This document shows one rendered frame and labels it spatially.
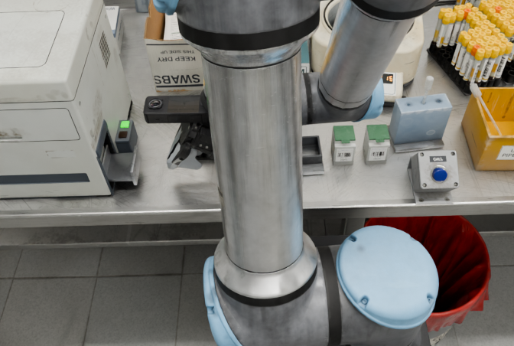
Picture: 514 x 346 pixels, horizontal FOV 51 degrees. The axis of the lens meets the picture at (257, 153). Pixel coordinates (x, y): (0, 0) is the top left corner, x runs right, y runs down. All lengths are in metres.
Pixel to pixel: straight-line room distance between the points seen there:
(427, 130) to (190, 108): 0.48
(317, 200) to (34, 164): 0.52
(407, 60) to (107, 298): 1.30
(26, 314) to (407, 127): 1.45
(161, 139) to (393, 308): 0.69
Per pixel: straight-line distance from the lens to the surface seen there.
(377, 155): 1.07
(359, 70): 0.62
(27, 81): 0.90
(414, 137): 1.13
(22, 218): 1.12
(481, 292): 1.50
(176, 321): 1.89
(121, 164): 1.07
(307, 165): 1.06
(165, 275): 1.97
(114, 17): 1.41
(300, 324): 0.62
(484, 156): 1.10
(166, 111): 0.92
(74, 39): 0.95
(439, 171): 1.01
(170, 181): 1.08
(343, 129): 1.06
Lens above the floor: 1.71
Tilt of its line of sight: 49 degrees down
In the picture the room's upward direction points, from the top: 3 degrees counter-clockwise
